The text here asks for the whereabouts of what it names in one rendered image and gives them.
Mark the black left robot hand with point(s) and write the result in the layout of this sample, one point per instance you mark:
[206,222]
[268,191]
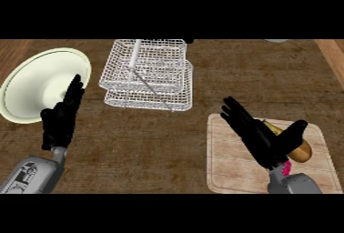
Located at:
[62,118]

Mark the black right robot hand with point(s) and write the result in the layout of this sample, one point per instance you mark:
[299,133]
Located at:
[260,136]

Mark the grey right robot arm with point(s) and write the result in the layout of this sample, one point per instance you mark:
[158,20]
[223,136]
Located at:
[291,182]

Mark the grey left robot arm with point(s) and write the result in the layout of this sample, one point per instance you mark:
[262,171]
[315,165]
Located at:
[33,174]

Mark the pink wrapped cupcake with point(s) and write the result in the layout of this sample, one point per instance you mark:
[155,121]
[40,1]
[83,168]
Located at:
[302,151]

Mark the pale wooden cutting board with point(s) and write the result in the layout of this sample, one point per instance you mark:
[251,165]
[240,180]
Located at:
[232,164]

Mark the pale green plate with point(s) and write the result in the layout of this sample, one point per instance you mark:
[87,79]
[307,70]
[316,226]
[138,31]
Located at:
[42,85]

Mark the pale grey round object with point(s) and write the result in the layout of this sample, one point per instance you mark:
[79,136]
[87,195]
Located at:
[276,40]

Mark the small black object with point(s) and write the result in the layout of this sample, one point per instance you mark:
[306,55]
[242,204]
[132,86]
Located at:
[189,40]

